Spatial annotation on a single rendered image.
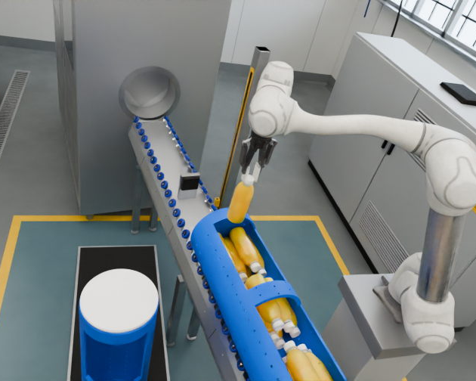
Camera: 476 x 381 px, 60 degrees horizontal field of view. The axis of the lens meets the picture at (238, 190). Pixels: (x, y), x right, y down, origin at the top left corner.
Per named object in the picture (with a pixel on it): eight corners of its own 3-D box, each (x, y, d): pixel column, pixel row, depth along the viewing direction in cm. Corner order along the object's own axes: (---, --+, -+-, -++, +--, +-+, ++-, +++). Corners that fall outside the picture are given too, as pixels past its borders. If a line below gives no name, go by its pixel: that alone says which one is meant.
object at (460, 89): (460, 87, 304) (463, 82, 302) (489, 108, 280) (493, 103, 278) (435, 84, 297) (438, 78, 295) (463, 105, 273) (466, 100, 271)
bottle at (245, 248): (226, 236, 177) (242, 268, 165) (236, 224, 175) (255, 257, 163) (236, 240, 182) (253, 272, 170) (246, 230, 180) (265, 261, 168)
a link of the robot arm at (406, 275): (421, 285, 178) (447, 250, 165) (429, 319, 163) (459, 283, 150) (384, 274, 178) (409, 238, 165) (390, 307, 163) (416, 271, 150)
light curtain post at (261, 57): (208, 271, 304) (265, 46, 202) (211, 277, 300) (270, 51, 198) (200, 273, 301) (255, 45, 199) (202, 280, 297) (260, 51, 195)
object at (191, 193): (194, 195, 223) (199, 172, 214) (196, 199, 221) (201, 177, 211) (176, 196, 219) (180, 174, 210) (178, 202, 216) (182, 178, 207)
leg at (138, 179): (137, 228, 323) (143, 164, 285) (139, 233, 319) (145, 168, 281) (130, 229, 320) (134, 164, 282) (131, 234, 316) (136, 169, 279)
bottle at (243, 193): (236, 225, 160) (248, 190, 148) (223, 215, 163) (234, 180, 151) (247, 218, 165) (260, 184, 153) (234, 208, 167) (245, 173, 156)
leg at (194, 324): (193, 332, 263) (210, 267, 225) (196, 339, 259) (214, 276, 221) (185, 334, 260) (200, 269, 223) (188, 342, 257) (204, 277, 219)
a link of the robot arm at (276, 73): (255, 97, 138) (248, 114, 127) (267, 53, 128) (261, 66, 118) (285, 106, 137) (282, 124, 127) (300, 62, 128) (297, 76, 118)
